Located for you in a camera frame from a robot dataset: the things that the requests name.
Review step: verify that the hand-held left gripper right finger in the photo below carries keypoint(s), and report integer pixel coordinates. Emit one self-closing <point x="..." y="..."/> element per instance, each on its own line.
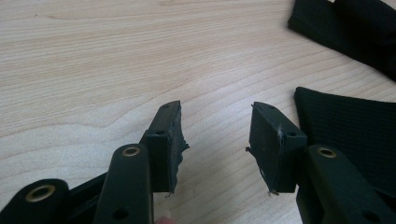
<point x="271" y="149"/>

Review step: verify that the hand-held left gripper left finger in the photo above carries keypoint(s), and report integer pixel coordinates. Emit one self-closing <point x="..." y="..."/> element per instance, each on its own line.
<point x="162" y="155"/>

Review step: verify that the black knit cloth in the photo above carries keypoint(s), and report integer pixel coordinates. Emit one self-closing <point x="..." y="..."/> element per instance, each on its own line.
<point x="351" y="133"/>
<point x="351" y="28"/>

